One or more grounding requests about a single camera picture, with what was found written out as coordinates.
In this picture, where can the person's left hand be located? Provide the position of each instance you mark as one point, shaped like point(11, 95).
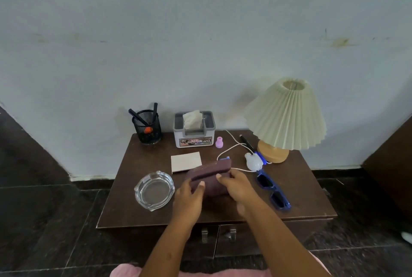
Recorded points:
point(186, 204)

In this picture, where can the person's right hand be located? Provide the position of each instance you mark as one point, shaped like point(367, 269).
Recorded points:
point(241, 191)

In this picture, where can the person's left thumb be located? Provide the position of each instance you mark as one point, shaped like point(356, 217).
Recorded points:
point(200, 188)

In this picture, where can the person's right thumb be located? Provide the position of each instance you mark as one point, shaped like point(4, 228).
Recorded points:
point(222, 179)

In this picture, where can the person's left forearm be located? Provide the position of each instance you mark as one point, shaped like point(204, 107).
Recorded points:
point(165, 251)

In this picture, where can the person's right forearm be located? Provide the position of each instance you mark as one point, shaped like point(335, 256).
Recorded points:
point(280, 244)

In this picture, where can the beige note pad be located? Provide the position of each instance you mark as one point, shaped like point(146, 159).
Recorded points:
point(186, 161)

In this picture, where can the white round gadget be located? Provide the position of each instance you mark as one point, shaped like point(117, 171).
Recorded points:
point(254, 161)

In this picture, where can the small pink cap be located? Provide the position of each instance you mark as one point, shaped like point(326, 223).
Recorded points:
point(219, 143)

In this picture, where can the black marker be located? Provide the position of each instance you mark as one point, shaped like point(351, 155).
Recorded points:
point(247, 143)

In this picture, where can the clear glass ashtray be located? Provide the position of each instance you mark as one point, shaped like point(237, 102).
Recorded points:
point(154, 190)

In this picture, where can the grey tissue box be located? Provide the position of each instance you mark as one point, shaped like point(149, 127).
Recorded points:
point(194, 136)

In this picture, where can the blue sunglasses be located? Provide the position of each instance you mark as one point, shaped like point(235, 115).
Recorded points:
point(273, 190)

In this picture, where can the wooden lamp base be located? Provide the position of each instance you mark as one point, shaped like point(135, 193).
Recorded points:
point(272, 153)

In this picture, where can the white tissue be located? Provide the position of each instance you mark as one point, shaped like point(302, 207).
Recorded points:
point(192, 119)

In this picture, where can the brown wooden cabinet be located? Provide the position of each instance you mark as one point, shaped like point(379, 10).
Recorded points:
point(289, 196)

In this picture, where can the small orange ball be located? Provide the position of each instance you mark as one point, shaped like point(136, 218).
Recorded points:
point(148, 130)

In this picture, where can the black mesh pen holder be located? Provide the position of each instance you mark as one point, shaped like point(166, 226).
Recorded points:
point(147, 128)

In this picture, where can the person's pink clothing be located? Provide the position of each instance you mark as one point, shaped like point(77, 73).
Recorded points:
point(206, 273)

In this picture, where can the pleated cream lamp shade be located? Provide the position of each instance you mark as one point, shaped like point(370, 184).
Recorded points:
point(286, 119)

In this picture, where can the black pen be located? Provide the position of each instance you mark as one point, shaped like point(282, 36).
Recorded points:
point(154, 112)
point(138, 117)

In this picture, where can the dark wooden furniture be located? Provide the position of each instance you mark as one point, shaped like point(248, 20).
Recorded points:
point(391, 170)

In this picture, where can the white object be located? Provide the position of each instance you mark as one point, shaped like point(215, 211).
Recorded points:
point(407, 237)

